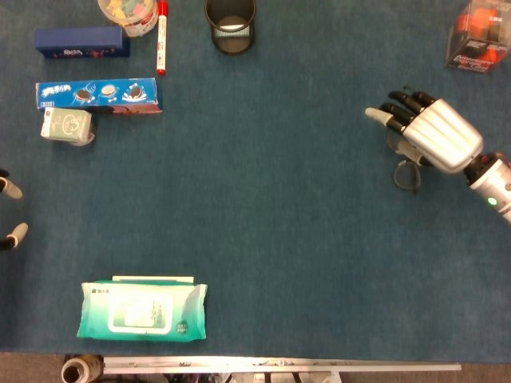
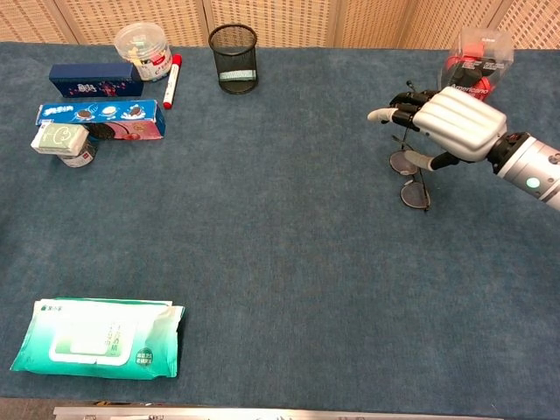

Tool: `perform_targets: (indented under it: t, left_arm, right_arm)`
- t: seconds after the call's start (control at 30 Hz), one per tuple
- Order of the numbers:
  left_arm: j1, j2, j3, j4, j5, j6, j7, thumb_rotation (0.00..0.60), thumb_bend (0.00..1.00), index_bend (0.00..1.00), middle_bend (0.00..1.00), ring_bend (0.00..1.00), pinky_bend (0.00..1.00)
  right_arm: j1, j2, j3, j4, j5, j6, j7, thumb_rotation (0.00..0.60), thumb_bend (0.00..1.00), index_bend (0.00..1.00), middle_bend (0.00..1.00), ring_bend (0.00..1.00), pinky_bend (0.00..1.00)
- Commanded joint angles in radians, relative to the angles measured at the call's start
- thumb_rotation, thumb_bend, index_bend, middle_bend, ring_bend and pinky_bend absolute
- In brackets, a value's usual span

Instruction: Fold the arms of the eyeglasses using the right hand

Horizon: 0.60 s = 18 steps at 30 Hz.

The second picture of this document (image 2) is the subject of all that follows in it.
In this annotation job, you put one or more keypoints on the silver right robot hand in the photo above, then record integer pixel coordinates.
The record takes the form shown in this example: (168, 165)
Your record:
(464, 127)

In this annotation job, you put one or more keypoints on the eyeglasses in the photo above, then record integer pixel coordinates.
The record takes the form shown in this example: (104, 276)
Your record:
(413, 196)

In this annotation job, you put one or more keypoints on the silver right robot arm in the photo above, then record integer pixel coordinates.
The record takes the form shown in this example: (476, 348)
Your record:
(529, 166)

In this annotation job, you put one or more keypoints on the clear box of coffee capsules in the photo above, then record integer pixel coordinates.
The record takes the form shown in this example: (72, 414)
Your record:
(477, 61)

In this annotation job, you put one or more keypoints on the woven folding screen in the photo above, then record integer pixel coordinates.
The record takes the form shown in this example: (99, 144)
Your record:
(284, 22)

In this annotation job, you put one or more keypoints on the black mesh pen holder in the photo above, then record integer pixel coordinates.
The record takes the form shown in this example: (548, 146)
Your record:
(238, 83)

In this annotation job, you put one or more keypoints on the blue felt table cloth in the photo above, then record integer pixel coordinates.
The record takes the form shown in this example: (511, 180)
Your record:
(262, 262)

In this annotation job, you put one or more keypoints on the red white marker pen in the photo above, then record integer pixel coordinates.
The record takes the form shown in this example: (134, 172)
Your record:
(171, 85)

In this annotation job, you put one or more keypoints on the pink Oreo cookie box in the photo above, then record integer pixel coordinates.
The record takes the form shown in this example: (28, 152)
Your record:
(131, 130)

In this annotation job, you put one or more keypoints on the clear plastic jar with clips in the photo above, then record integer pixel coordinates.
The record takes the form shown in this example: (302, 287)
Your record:
(140, 44)

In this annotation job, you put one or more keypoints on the dark blue rectangular box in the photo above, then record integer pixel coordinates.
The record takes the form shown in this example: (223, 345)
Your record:
(87, 74)

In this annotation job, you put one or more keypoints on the small white can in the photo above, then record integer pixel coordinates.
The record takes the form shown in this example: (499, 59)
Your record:
(81, 158)

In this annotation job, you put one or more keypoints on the blue Oreo cookie box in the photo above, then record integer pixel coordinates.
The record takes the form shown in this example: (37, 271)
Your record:
(61, 113)

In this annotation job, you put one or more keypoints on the green white tissue pack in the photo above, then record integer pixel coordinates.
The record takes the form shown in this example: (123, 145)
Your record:
(57, 137)

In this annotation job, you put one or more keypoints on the green wet wipes pack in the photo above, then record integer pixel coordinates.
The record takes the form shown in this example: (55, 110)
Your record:
(87, 341)

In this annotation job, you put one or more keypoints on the aluminium rail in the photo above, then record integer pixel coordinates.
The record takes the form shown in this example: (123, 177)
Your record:
(262, 413)

